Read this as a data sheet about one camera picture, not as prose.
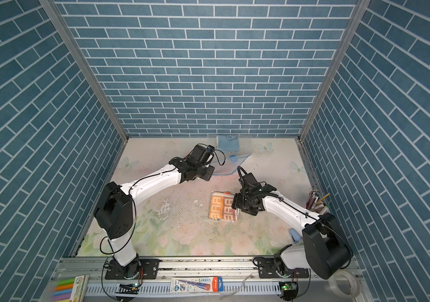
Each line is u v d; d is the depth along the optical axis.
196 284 0.69
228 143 1.19
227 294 0.70
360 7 0.71
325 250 0.42
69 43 0.79
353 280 0.69
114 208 0.47
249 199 0.62
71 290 0.68
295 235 0.80
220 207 0.89
